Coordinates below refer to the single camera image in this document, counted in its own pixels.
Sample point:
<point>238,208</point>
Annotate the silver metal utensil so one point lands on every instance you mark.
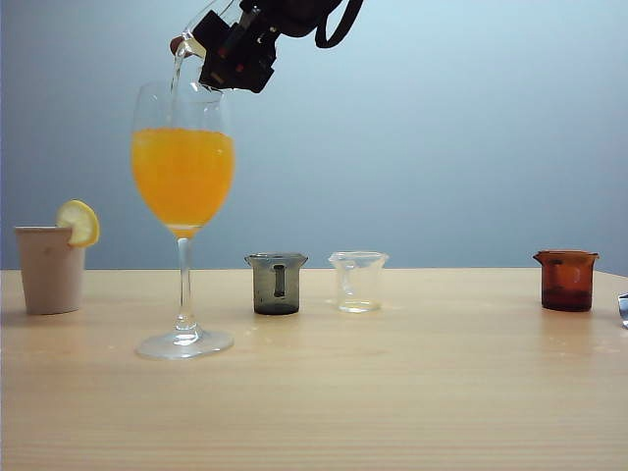
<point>624,309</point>

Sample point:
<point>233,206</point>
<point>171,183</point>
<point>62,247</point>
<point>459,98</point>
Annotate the smoky grey glass measuring cup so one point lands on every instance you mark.
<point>265,294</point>

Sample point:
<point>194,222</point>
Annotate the yellow lemon slice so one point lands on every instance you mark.
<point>78,223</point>

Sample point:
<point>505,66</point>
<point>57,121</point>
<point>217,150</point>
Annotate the amber glass measuring cup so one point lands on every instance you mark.
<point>566,284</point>

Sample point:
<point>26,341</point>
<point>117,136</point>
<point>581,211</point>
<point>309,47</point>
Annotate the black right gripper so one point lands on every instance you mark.
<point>294,15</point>

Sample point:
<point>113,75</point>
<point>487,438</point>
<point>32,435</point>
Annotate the clear glass measuring cup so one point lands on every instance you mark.
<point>358,279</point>

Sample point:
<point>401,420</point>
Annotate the beige paper cup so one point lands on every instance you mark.
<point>49,275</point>

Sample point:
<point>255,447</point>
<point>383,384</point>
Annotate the wine glass with orange juice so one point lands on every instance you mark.
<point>181,176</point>

